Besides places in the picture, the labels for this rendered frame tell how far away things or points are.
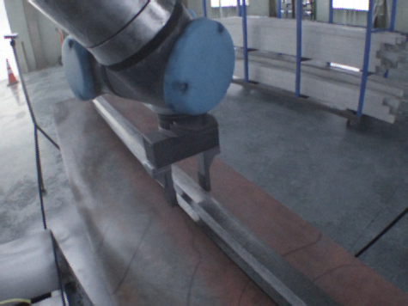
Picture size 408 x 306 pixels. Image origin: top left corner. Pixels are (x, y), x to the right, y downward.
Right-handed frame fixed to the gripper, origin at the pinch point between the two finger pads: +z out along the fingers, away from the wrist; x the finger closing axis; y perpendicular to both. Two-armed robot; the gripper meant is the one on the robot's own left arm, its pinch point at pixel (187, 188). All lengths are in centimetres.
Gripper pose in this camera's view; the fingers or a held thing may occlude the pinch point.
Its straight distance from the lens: 58.5
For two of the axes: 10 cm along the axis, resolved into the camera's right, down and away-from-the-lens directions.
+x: -8.4, 3.2, -4.4
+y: -5.4, -3.8, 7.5
